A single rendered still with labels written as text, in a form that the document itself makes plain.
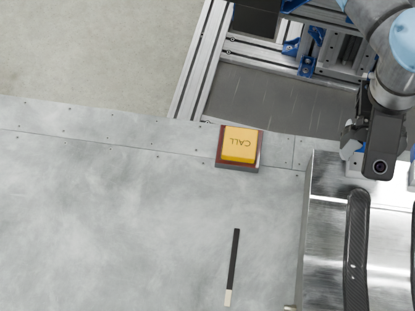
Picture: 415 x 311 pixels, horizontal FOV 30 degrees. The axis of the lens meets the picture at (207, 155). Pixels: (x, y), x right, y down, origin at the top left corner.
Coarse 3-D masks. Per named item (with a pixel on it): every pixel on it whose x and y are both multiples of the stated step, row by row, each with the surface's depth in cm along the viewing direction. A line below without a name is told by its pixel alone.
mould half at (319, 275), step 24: (312, 168) 131; (336, 168) 131; (408, 168) 132; (312, 192) 129; (336, 192) 129; (384, 192) 130; (408, 192) 130; (312, 216) 128; (336, 216) 128; (384, 216) 128; (408, 216) 128; (312, 240) 126; (336, 240) 126; (384, 240) 126; (408, 240) 126; (312, 264) 124; (336, 264) 124; (384, 264) 125; (408, 264) 125; (312, 288) 121; (336, 288) 121; (384, 288) 122; (408, 288) 122
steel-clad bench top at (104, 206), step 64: (0, 128) 142; (64, 128) 143; (128, 128) 143; (192, 128) 144; (0, 192) 137; (64, 192) 137; (128, 192) 138; (192, 192) 138; (256, 192) 138; (0, 256) 131; (64, 256) 132; (128, 256) 132; (192, 256) 133; (256, 256) 133
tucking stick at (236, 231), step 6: (234, 228) 135; (234, 234) 134; (234, 240) 134; (234, 246) 133; (234, 252) 133; (234, 258) 132; (234, 264) 132; (228, 270) 132; (234, 270) 132; (228, 276) 131; (228, 282) 131; (228, 288) 130; (228, 294) 130; (228, 300) 129; (228, 306) 129
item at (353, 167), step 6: (360, 150) 131; (354, 156) 129; (360, 156) 129; (348, 162) 129; (354, 162) 129; (360, 162) 129; (348, 168) 128; (354, 168) 128; (360, 168) 128; (348, 174) 130; (354, 174) 129; (360, 174) 129; (372, 180) 130
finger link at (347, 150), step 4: (348, 120) 128; (348, 124) 128; (352, 140) 123; (356, 140) 123; (348, 144) 124; (352, 144) 124; (356, 144) 124; (360, 144) 124; (344, 148) 126; (348, 148) 125; (352, 148) 125; (356, 148) 125; (360, 148) 125; (340, 152) 128; (344, 152) 127; (348, 152) 127; (352, 152) 127; (340, 156) 130; (344, 156) 128; (348, 156) 128; (348, 160) 129
